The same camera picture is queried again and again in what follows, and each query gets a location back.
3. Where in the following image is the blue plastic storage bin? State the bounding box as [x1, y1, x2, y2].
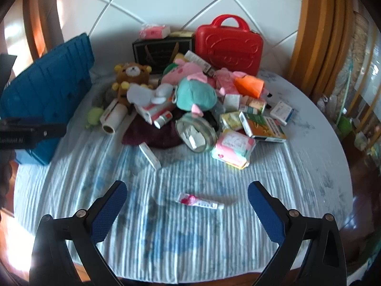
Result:
[0, 33, 93, 166]

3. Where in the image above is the red plastic suitcase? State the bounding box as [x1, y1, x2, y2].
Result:
[195, 15, 262, 76]

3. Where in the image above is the small light green plush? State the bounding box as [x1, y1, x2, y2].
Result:
[86, 107, 105, 129]

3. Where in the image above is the white blue medicine box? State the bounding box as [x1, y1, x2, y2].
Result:
[270, 101, 295, 126]

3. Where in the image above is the wooden bed frame post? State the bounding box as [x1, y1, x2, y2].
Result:
[23, 0, 65, 64]
[287, 0, 359, 97]

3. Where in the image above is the black gift bag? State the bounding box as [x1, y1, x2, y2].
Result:
[132, 37, 195, 75]

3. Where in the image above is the black pouch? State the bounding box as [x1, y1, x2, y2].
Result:
[205, 110, 221, 132]

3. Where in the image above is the white plush toy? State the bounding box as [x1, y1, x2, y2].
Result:
[127, 83, 174, 105]

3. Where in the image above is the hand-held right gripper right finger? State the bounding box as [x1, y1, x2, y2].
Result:
[247, 180, 349, 286]

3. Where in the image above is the small red white can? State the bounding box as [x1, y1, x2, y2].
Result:
[153, 112, 174, 129]

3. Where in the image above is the pink tissue pack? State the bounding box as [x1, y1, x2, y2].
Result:
[139, 24, 171, 40]

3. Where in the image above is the teal pig plush with glasses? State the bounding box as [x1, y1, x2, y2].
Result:
[175, 77, 218, 117]

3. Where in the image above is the long white carton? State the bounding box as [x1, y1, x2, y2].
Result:
[185, 51, 215, 76]

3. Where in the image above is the grey plush toy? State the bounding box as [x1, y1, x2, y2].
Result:
[92, 91, 114, 108]

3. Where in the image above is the person's left forearm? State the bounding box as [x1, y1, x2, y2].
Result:
[0, 149, 16, 210]

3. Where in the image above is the small white cube box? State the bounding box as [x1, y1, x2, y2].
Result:
[223, 94, 240, 112]

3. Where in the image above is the slim white carton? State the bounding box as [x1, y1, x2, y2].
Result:
[139, 142, 162, 171]

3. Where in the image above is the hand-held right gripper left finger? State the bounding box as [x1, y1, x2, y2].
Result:
[29, 180, 128, 286]

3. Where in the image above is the green orange carton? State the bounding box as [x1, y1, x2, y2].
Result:
[239, 112, 288, 142]

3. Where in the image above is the orange paper packet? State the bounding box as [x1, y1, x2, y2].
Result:
[235, 76, 265, 98]

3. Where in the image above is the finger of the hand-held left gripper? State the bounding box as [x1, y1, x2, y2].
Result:
[36, 122, 67, 143]

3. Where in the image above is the white padded headboard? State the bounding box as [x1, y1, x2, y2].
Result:
[56, 0, 304, 76]

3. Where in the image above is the small orange green box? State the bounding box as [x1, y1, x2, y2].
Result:
[240, 95, 267, 115]

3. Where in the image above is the large white paper roll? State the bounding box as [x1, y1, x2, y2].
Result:
[100, 98, 127, 134]

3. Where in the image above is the maroon cloth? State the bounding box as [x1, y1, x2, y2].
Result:
[122, 116, 185, 148]

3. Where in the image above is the pink white packet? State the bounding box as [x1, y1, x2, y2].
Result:
[214, 68, 239, 96]

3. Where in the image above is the brown teddy bear plush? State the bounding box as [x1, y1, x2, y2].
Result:
[111, 62, 154, 108]

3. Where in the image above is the red white carton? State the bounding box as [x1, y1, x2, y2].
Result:
[135, 101, 175, 124]

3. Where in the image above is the pink pad pack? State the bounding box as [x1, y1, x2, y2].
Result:
[211, 129, 256, 170]

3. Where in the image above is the yellow green packet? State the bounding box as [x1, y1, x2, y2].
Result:
[220, 112, 243, 132]

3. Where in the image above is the clear jar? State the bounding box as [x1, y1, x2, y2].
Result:
[175, 112, 220, 154]

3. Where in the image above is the white pink ointment tube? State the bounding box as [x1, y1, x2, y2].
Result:
[178, 193, 225, 211]

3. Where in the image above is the pink pig plush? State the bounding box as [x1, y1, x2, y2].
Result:
[162, 55, 216, 88]

